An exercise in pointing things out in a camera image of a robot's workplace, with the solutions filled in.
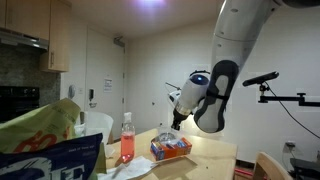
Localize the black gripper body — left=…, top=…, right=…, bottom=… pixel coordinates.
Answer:
left=171, top=110, right=190, bottom=131

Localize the orange blue ziplock bag box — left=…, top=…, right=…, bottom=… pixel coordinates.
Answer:
left=150, top=137, right=192, bottom=161

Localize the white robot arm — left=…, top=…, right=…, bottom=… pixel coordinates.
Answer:
left=169, top=0, right=320, bottom=133

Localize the blue snack bag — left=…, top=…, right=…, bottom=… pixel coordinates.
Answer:
left=0, top=133, right=103, bottom=180

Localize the green chip bag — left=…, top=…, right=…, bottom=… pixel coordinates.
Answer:
left=0, top=99, right=97, bottom=180

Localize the pink liquid spray bottle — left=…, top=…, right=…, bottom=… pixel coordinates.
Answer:
left=121, top=112, right=135, bottom=162

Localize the white door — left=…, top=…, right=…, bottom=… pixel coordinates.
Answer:
left=85, top=28, right=124, bottom=139

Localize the white paper towel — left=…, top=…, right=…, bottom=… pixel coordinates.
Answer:
left=97, top=156, right=157, bottom=180

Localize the white chair back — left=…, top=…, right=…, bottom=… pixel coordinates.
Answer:
left=80, top=111, right=114, bottom=144

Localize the wooden upper cabinet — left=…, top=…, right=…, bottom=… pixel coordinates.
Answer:
left=0, top=0, right=72, bottom=73

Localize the black oven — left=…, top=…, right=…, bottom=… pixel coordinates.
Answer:
left=0, top=86, right=40, bottom=123

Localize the steel range hood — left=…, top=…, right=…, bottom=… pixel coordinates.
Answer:
left=0, top=28, right=49, bottom=51

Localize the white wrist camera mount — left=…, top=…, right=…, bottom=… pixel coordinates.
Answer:
left=169, top=90, right=181, bottom=106

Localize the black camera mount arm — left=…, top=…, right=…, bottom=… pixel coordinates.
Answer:
left=259, top=85, right=320, bottom=107

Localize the black stereo camera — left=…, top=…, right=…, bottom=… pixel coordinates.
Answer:
left=242, top=71, right=279, bottom=87

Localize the black camera cable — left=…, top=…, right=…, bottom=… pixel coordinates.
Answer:
left=266, top=87, right=320, bottom=141

